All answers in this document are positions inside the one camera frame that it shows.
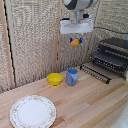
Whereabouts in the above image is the yellow bowl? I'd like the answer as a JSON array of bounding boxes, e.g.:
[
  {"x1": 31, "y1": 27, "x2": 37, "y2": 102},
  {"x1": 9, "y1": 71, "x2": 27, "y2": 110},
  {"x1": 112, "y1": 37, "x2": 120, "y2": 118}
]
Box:
[{"x1": 46, "y1": 72, "x2": 64, "y2": 87}]

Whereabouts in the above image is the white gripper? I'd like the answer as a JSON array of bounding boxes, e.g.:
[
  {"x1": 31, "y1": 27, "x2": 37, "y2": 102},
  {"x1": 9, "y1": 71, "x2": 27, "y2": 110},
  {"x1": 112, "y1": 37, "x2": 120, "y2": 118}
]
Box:
[{"x1": 59, "y1": 18, "x2": 95, "y2": 45}]

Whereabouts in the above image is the black cable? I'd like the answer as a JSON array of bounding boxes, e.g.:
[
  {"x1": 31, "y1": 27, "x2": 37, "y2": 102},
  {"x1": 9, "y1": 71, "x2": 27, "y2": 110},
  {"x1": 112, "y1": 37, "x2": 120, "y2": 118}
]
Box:
[{"x1": 93, "y1": 25, "x2": 128, "y2": 35}]

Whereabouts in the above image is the blue cup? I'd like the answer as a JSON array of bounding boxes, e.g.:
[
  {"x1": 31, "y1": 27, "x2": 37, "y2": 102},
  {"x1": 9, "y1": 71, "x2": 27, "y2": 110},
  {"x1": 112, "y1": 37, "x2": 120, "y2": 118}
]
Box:
[{"x1": 65, "y1": 67, "x2": 79, "y2": 86}]

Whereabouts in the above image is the woven beige partition screen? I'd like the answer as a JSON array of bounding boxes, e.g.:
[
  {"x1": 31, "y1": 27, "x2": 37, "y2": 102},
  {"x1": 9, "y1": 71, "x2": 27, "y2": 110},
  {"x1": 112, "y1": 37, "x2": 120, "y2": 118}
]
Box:
[{"x1": 0, "y1": 0, "x2": 128, "y2": 94}]

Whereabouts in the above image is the orange toy bread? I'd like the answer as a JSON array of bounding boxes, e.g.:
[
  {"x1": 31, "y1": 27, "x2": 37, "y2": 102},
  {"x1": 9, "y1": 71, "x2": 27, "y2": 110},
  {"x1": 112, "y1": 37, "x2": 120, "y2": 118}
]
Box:
[{"x1": 70, "y1": 38, "x2": 81, "y2": 48}]

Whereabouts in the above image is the white floral rim plate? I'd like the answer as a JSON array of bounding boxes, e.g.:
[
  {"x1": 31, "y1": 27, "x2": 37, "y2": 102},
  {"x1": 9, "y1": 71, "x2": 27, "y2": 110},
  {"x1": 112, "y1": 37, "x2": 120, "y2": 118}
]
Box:
[{"x1": 9, "y1": 94, "x2": 58, "y2": 128}]

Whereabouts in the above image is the metal oven tray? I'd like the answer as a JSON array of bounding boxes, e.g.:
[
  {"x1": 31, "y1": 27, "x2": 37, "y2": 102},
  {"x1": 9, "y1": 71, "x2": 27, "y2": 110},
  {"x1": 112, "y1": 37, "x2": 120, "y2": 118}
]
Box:
[{"x1": 94, "y1": 49, "x2": 128, "y2": 68}]

